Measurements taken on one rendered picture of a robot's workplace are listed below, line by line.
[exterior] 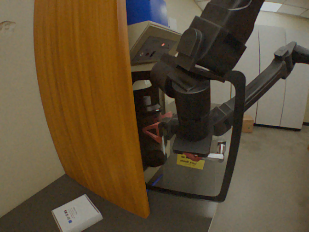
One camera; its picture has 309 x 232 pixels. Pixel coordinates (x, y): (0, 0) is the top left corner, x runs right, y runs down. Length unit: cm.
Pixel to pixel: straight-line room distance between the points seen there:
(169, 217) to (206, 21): 54
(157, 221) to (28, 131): 63
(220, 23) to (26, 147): 78
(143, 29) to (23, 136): 64
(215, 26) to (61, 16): 42
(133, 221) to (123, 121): 35
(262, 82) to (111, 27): 47
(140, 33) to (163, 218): 55
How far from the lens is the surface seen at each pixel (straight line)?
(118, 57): 32
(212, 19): 22
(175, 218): 56
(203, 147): 28
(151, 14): 41
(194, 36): 20
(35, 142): 79
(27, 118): 76
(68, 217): 60
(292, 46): 70
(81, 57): 41
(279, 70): 61
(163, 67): 28
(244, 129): 336
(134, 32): 40
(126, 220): 58
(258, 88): 54
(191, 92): 21
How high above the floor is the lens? 141
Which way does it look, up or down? 20 degrees down
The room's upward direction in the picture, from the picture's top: 5 degrees counter-clockwise
